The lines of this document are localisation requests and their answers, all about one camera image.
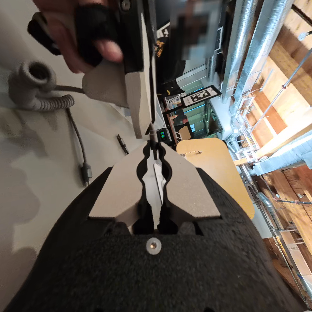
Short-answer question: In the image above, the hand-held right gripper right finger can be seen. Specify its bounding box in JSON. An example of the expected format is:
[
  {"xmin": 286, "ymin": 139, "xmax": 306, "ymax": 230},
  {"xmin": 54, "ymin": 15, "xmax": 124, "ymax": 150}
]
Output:
[{"xmin": 158, "ymin": 142, "xmax": 221, "ymax": 229}]

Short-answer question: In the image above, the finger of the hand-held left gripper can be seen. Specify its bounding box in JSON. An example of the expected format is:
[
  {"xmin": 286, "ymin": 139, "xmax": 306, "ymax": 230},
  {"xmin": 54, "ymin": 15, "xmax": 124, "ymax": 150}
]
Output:
[{"xmin": 125, "ymin": 11, "xmax": 157, "ymax": 140}]

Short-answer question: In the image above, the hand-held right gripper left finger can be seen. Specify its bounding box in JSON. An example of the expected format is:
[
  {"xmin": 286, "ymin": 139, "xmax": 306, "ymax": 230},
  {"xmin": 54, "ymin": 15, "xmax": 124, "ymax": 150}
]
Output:
[{"xmin": 88, "ymin": 141, "xmax": 154, "ymax": 235}]

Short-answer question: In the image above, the dark grey usb hub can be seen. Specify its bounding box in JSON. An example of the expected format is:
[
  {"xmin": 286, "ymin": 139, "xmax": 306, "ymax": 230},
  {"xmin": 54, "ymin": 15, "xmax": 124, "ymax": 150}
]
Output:
[{"xmin": 117, "ymin": 134, "xmax": 130, "ymax": 155}]

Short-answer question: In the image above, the grey usb cable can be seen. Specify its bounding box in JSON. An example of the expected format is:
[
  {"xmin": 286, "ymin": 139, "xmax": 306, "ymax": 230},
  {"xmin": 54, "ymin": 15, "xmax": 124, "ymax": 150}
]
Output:
[{"xmin": 8, "ymin": 61, "xmax": 158, "ymax": 188}]

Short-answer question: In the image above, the person's left hand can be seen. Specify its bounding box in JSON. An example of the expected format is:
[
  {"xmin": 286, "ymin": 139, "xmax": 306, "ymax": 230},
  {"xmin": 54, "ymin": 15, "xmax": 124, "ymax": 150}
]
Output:
[{"xmin": 32, "ymin": 0, "xmax": 124, "ymax": 74}]

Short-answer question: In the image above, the wooden book stand white base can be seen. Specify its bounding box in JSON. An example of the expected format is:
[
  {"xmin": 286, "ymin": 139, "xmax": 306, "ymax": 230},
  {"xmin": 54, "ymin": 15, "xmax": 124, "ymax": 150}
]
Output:
[{"xmin": 153, "ymin": 138, "xmax": 255, "ymax": 220}]

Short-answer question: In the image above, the black device green display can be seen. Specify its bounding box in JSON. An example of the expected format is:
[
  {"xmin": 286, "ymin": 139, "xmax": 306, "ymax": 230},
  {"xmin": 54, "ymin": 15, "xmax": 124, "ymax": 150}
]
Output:
[{"xmin": 157, "ymin": 129, "xmax": 171, "ymax": 143}]

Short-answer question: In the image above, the tan chair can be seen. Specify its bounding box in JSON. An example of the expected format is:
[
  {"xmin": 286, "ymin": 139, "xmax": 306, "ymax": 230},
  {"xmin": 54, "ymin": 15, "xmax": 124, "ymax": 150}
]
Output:
[{"xmin": 178, "ymin": 125, "xmax": 191, "ymax": 141}]

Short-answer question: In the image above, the white marker tag sign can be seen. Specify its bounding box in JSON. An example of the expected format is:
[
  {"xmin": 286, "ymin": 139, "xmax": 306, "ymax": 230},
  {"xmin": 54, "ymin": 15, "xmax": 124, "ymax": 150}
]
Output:
[{"xmin": 181, "ymin": 84, "xmax": 223, "ymax": 108}]

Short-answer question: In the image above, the grey insulated pipe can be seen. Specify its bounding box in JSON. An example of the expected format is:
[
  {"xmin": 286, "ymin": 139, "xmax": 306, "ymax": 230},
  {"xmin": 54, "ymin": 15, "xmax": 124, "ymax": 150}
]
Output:
[{"xmin": 249, "ymin": 135, "xmax": 312, "ymax": 176}]

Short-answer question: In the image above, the silver ventilation duct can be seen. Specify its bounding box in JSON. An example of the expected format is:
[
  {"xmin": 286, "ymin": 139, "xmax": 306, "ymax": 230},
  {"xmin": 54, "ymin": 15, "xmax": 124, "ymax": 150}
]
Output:
[
  {"xmin": 244, "ymin": 0, "xmax": 296, "ymax": 98},
  {"xmin": 207, "ymin": 0, "xmax": 247, "ymax": 84}
]

